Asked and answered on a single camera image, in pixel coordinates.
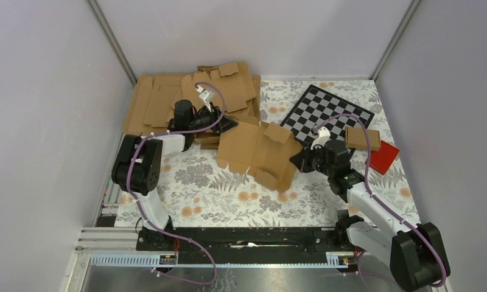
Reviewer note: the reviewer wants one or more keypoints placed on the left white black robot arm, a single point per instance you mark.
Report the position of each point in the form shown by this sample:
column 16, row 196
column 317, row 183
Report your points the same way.
column 137, row 166

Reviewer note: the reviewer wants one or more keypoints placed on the black white checkerboard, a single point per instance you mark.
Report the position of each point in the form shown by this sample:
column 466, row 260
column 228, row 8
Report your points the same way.
column 314, row 107

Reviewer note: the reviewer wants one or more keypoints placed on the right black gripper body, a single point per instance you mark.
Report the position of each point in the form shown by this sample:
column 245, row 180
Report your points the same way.
column 317, row 162

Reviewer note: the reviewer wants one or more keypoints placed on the brown cardboard box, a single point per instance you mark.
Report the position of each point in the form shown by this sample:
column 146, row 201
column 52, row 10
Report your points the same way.
column 261, row 150

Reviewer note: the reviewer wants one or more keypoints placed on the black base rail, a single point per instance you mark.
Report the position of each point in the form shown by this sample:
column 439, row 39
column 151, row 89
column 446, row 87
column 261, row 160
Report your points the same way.
column 247, row 246

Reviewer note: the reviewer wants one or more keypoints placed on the red box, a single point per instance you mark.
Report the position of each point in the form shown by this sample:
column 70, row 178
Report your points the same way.
column 383, row 159

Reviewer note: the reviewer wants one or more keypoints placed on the floral table mat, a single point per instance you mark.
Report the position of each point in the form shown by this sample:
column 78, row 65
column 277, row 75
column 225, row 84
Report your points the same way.
column 198, row 193

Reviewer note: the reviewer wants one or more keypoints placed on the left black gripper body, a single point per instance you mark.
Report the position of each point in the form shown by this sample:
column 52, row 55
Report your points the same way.
column 205, row 119

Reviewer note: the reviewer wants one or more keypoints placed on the stack of cardboard blanks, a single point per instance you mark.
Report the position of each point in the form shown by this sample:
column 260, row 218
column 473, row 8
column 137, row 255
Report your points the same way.
column 154, row 96

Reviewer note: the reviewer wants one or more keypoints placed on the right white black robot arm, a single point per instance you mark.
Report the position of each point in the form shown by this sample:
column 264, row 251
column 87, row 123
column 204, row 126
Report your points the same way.
column 413, row 251

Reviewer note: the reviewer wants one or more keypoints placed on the folded small cardboard box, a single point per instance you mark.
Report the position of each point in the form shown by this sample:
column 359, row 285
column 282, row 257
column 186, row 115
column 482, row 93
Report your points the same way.
column 355, row 139

